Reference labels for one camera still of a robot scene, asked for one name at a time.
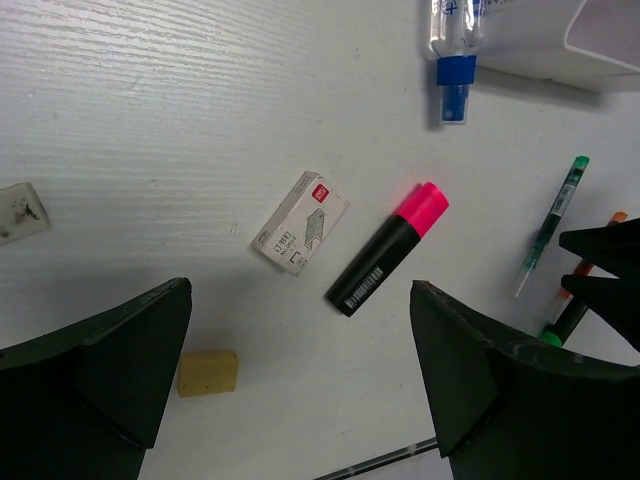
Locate green black highlighter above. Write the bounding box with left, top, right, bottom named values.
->
left=540, top=297, right=589, bottom=347

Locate clear blue pen pack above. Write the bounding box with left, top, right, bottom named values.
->
left=427, top=0, right=487, bottom=124

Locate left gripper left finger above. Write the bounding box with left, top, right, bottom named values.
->
left=1, top=278, right=192, bottom=479

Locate pink black highlighter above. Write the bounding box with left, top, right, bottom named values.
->
left=325, top=182, right=449, bottom=317

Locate tan eraser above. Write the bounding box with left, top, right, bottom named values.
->
left=177, top=350, right=239, bottom=398

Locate left white divided container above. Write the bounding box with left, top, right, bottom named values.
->
left=478, top=0, right=639, bottom=93

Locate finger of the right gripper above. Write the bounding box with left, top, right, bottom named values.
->
left=559, top=218, right=640, bottom=280
left=561, top=275, right=639, bottom=350

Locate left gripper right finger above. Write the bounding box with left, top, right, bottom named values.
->
left=410, top=281, right=639, bottom=479

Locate grey white eraser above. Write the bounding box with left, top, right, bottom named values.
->
left=0, top=182, right=52, bottom=245

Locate red gel pen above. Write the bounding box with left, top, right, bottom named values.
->
left=543, top=211, right=628, bottom=324

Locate white boxed eraser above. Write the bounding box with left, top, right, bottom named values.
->
left=251, top=171, right=350, bottom=276

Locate green gel pen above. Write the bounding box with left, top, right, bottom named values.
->
left=513, top=156, right=590, bottom=297

